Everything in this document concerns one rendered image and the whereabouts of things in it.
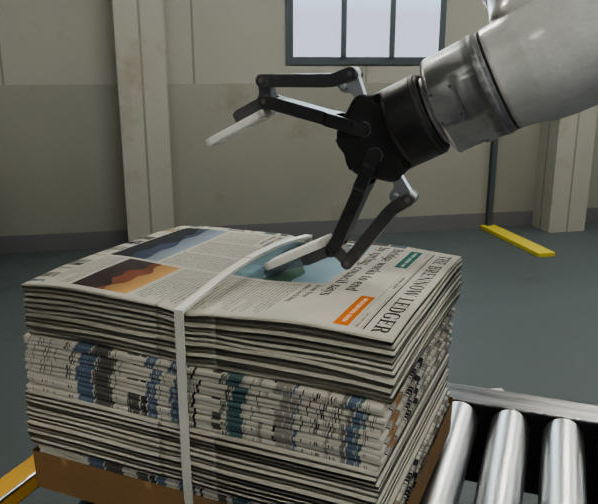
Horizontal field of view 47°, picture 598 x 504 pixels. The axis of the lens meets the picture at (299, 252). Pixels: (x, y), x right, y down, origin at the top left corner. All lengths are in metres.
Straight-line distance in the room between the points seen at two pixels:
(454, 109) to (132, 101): 4.00
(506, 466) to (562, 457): 0.07
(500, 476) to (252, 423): 0.32
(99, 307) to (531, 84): 0.42
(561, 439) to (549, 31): 0.51
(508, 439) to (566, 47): 0.49
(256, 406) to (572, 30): 0.39
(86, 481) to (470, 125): 0.50
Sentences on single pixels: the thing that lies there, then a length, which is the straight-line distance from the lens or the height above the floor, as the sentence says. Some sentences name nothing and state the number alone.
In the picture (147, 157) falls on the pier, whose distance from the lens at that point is 4.55.
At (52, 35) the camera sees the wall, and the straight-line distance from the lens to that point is 4.81.
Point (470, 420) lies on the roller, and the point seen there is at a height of 0.79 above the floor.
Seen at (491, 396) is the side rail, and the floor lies 0.80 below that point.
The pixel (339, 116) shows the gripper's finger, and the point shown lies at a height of 1.19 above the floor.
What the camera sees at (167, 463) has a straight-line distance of 0.68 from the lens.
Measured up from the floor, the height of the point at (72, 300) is 1.02.
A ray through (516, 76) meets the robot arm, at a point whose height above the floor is 1.22.
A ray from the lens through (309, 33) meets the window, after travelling 4.88.
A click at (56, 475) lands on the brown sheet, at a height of 0.83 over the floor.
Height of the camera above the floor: 1.23
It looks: 15 degrees down
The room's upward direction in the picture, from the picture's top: straight up
